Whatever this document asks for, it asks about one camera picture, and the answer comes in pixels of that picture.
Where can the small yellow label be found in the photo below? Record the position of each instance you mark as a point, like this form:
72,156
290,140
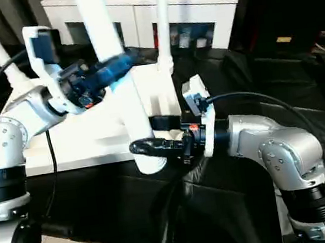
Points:
283,39

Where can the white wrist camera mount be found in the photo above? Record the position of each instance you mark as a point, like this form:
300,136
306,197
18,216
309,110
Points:
43,71
195,83

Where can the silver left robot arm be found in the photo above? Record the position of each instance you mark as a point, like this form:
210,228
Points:
1,141

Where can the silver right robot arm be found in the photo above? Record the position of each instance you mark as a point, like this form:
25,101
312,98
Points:
287,147

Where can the white plastic table top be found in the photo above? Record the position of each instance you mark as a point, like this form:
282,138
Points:
92,130

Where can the black table mat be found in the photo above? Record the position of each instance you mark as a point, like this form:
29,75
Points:
115,198

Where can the grey pleated curtain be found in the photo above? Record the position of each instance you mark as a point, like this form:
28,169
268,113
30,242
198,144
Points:
18,11

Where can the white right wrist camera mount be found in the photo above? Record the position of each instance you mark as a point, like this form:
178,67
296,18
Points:
195,83

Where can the white jar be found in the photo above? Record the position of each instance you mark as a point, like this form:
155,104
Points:
200,42
184,40

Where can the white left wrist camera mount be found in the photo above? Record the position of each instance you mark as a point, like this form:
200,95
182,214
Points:
43,71

